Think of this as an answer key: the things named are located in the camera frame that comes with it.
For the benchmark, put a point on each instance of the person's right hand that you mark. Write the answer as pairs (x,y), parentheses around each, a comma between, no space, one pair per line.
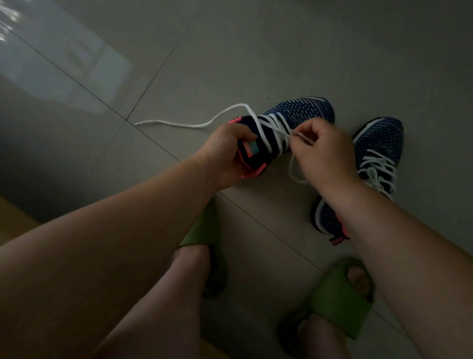
(327,155)

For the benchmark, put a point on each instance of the person's left hand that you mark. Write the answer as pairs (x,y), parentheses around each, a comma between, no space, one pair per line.
(225,151)

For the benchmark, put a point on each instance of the white shoelace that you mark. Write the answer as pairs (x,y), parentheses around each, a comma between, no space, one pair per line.
(380,170)
(207,124)

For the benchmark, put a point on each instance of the blue knit sneaker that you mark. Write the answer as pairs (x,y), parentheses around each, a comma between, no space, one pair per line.
(295,109)
(380,137)

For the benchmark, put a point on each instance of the person's left forearm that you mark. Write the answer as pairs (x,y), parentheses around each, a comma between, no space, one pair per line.
(88,273)

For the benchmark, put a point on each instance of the person's right forearm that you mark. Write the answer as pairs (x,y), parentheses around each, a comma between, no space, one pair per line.
(410,273)

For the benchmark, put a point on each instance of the person's left leg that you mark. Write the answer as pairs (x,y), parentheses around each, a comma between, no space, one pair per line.
(159,318)

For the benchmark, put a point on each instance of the person's leg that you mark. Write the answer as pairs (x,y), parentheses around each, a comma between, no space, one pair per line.
(159,318)
(325,338)

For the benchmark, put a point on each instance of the person's right leg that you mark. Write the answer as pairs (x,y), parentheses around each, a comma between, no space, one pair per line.
(325,338)

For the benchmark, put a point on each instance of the green foam slipper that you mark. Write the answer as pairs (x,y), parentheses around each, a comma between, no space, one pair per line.
(205,233)
(340,299)

